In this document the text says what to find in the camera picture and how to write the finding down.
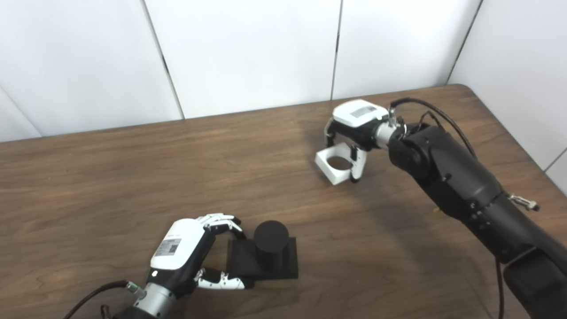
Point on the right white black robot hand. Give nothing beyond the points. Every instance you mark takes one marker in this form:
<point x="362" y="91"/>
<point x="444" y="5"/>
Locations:
<point x="354" y="117"/>

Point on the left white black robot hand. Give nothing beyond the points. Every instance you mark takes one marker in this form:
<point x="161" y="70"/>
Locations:
<point x="177" y="243"/>

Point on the white square piece with hole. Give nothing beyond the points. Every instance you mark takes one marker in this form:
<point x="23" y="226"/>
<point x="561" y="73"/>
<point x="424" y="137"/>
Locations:
<point x="334" y="177"/>

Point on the black peg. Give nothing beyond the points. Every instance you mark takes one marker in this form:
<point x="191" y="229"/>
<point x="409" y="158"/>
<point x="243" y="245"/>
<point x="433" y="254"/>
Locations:
<point x="270" y="243"/>

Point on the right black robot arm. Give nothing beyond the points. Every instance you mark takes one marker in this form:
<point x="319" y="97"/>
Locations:
<point x="465" y="186"/>

